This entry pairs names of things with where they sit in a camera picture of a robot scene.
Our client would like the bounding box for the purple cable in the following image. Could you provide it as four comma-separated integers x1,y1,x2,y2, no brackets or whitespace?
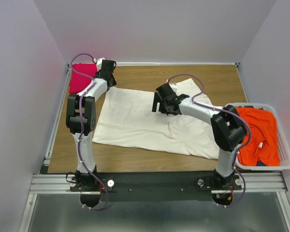
165,73,253,208
70,53,110,211

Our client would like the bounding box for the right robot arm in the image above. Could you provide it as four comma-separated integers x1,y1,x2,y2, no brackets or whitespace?
152,83,251,188

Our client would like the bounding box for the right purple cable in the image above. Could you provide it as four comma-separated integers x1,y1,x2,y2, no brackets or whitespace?
165,73,253,208

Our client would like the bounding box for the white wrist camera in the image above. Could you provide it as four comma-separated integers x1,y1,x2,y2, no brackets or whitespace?
93,57,105,72
169,83,178,93

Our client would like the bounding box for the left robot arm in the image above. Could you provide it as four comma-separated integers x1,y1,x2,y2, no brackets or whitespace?
66,58,116,191

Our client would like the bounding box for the folded pink t shirt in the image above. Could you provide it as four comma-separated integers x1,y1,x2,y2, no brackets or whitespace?
69,63,97,94

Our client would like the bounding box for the white t shirt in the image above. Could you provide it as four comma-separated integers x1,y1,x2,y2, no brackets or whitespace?
92,87,219,159

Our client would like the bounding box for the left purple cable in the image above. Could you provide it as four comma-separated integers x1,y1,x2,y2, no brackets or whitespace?
70,53,110,211

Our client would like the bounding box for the orange t shirt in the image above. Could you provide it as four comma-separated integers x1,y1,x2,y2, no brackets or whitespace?
237,107,280,166

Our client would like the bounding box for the aluminium frame rail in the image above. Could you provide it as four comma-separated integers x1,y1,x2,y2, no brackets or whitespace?
19,65,71,232

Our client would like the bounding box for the white plastic basket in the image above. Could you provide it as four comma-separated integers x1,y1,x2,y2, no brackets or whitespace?
231,102,290,172

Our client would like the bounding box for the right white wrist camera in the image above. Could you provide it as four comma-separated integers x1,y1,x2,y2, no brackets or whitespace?
169,83,178,93

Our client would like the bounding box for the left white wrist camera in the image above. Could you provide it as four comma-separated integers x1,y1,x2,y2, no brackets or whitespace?
93,57,105,72

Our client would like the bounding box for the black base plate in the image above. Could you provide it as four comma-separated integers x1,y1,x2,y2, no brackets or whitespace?
66,171,242,205

